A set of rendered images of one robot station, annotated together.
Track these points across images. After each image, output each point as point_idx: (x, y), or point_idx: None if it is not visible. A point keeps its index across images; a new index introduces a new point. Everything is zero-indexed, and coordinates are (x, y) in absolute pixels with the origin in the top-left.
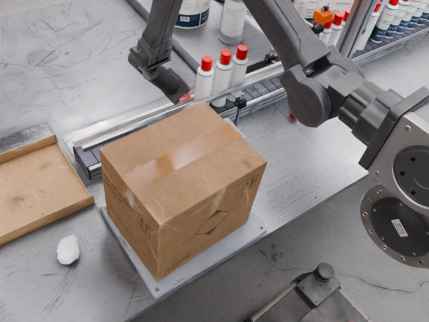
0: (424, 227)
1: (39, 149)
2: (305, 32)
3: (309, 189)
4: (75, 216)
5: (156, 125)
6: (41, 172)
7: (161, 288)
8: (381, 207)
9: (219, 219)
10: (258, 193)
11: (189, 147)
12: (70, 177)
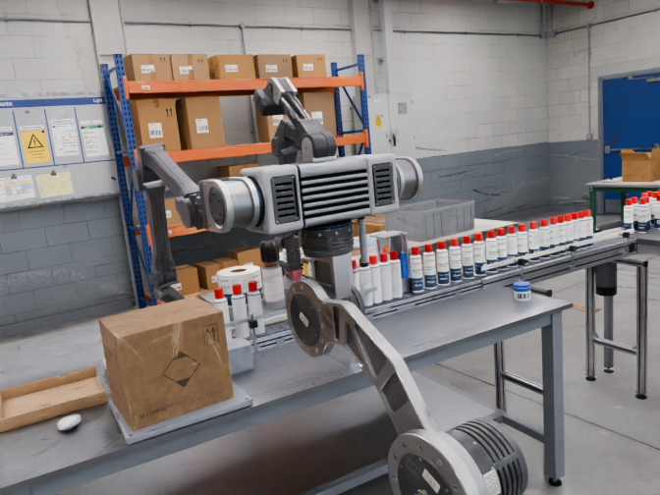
0: (308, 302)
1: (80, 380)
2: (190, 184)
3: (309, 379)
4: (86, 410)
5: (147, 307)
6: (74, 391)
7: (134, 434)
8: (293, 311)
9: (190, 368)
10: (257, 386)
11: (165, 311)
12: (95, 391)
